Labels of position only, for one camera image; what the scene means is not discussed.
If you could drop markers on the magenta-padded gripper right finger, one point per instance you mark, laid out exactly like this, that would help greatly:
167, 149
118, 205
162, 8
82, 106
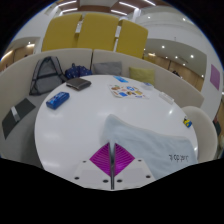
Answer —
124, 158

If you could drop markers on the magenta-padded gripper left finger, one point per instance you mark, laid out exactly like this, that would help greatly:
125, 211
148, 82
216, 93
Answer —
100, 158

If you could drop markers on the light blue towel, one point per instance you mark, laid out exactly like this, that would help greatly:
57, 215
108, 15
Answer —
150, 146

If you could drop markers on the colourful sticker sheet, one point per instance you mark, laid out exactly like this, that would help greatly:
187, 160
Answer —
127, 91

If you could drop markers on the blue box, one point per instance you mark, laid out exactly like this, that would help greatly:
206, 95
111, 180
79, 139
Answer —
57, 100

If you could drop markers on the yellow blue toy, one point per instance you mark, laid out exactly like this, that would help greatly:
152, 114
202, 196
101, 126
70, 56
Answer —
187, 122

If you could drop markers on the white rectangular box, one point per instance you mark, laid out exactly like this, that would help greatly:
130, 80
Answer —
166, 97

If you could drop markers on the small blue white packet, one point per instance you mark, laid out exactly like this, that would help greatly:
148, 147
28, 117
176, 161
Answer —
147, 86

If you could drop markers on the black wallet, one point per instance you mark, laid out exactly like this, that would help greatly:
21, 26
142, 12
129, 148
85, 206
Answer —
78, 83

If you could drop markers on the blue card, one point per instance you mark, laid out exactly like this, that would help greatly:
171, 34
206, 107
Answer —
120, 79

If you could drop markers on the white round armchair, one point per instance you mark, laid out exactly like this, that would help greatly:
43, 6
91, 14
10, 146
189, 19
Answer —
205, 133

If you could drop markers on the yellow-green sofa cushion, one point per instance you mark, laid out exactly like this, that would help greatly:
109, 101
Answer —
142, 75

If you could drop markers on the dark blue bag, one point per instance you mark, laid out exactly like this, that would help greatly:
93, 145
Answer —
78, 71

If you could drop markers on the grey sofa cushion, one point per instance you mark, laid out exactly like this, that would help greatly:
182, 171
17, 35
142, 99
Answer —
107, 68

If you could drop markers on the black laptop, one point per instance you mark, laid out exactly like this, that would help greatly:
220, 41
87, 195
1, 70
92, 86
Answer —
18, 116

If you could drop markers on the grey black backpack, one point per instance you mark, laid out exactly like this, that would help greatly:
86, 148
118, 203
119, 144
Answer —
45, 76

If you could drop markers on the curved beige sofa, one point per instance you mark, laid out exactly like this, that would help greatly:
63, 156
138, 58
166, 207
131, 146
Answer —
13, 80

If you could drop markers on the yellow acoustic panel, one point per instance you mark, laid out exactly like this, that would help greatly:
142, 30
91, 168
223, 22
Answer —
132, 39
60, 33
97, 31

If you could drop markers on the ceiling lights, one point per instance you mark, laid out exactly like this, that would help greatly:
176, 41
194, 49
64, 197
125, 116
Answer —
68, 4

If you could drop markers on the round white pedestal table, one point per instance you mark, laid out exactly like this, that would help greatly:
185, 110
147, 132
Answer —
76, 126

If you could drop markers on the purple wall poster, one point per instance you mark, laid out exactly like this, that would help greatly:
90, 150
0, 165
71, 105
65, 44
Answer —
215, 76

